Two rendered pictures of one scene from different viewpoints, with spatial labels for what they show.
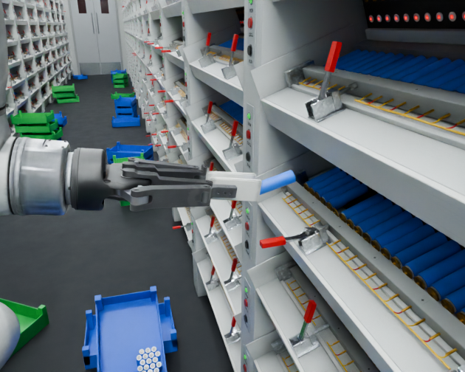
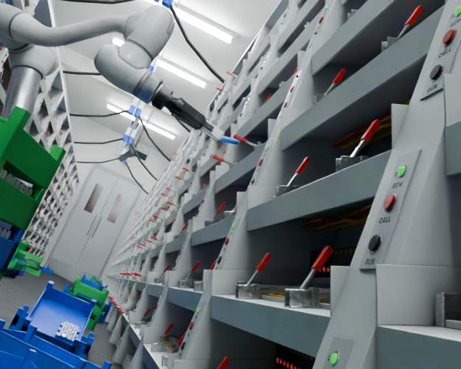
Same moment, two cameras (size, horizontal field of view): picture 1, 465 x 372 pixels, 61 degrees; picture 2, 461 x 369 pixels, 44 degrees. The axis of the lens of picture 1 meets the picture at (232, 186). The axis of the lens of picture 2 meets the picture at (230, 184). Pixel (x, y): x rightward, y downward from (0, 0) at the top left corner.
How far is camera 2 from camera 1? 143 cm
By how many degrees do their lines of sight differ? 36
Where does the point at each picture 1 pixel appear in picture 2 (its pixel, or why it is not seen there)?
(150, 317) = (78, 322)
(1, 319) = not seen: hidden behind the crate
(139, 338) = not seen: hidden behind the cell
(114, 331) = (47, 313)
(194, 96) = (194, 189)
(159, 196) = (186, 106)
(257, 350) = (174, 280)
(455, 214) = (274, 99)
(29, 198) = (145, 84)
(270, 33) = (252, 106)
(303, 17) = not seen: hidden behind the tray
